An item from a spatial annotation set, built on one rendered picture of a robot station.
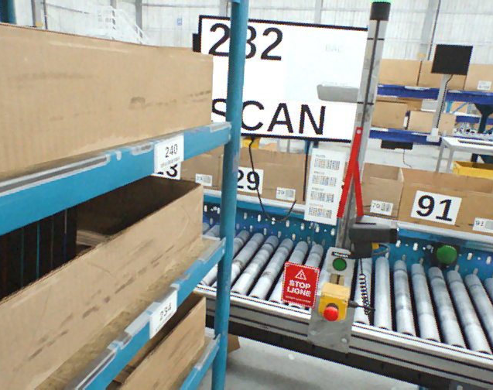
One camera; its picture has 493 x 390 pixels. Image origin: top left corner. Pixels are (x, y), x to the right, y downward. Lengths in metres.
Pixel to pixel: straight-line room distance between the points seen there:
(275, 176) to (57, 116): 1.40
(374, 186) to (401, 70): 4.57
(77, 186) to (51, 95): 0.08
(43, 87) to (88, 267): 0.18
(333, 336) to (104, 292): 0.87
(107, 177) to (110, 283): 0.15
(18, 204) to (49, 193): 0.03
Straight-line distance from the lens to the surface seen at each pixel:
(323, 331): 1.22
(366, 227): 1.00
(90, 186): 0.34
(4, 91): 0.33
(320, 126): 1.10
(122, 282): 0.48
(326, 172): 1.03
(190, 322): 0.68
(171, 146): 0.44
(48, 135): 0.35
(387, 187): 1.65
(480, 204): 1.71
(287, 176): 1.68
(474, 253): 1.74
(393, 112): 5.88
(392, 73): 6.13
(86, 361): 0.44
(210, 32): 1.09
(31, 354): 0.41
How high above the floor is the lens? 1.42
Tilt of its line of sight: 18 degrees down
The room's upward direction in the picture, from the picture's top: 4 degrees clockwise
